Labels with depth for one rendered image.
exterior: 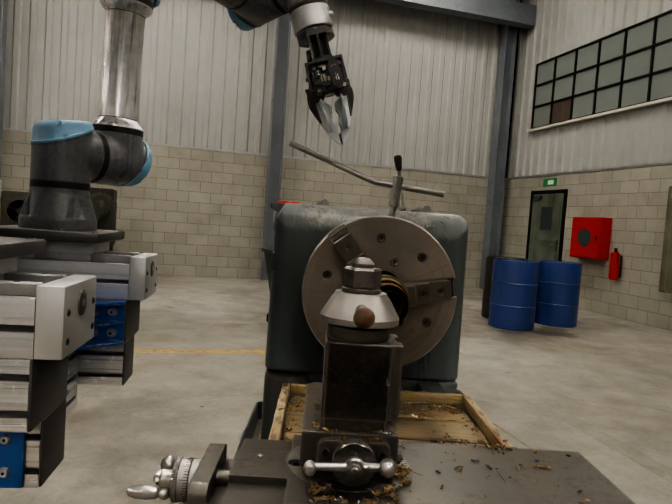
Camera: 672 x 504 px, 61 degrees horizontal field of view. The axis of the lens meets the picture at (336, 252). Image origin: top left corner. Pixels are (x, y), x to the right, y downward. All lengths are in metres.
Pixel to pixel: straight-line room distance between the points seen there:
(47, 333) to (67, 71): 10.89
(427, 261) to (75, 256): 0.71
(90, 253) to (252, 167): 10.06
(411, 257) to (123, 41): 0.80
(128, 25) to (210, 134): 9.90
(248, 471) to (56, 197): 0.83
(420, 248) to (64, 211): 0.72
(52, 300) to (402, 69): 11.86
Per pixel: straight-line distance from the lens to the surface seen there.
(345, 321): 0.54
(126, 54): 1.43
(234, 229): 11.19
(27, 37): 11.83
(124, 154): 1.38
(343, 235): 1.14
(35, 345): 0.78
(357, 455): 0.55
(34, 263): 1.30
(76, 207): 1.30
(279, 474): 0.60
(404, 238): 1.15
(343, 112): 1.12
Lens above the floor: 1.22
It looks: 3 degrees down
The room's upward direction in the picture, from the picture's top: 4 degrees clockwise
